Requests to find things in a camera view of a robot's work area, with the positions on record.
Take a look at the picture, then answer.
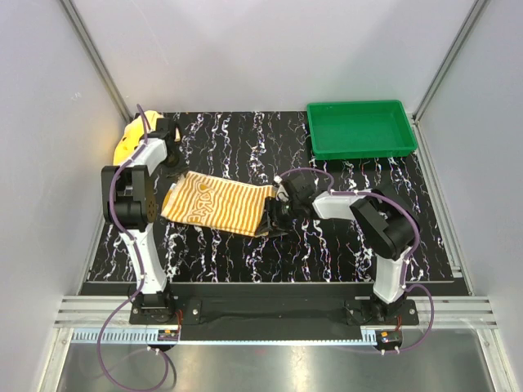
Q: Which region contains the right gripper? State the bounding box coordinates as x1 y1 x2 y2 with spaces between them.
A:
255 197 302 239

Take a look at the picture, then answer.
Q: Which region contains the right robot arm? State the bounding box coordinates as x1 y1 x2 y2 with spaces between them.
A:
255 168 420 325

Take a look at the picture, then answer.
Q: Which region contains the purple cable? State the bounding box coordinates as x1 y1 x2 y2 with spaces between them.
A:
96 105 177 389
297 167 435 354

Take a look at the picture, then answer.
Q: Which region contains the orange striped towel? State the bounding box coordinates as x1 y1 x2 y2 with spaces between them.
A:
161 171 276 237

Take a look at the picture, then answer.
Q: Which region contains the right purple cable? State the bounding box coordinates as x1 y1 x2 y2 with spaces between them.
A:
297 167 435 354

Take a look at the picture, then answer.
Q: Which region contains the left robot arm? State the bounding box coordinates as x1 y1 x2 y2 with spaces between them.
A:
101 110 181 323

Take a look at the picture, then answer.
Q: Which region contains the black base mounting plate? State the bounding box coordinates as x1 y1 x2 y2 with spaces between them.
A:
129 295 419 344

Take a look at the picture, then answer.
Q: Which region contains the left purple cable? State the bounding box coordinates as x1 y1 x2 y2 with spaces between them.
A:
96 105 177 389

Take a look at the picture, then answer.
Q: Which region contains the green plastic tray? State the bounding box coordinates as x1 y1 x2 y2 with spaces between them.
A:
307 100 418 161

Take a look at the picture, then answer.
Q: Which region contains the right connector box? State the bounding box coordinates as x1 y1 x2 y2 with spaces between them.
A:
375 330 403 354

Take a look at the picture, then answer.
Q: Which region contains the aluminium frame rail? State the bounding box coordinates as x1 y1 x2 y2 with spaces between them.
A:
54 296 497 345

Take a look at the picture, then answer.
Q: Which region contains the left connector box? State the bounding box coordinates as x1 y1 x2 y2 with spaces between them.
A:
157 329 180 344

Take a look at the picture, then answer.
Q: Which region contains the connector box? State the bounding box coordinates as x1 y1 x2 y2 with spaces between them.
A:
157 329 180 344
375 330 403 354

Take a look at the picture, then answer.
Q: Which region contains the yellow chick towel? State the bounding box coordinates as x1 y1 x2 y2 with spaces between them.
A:
113 110 167 174

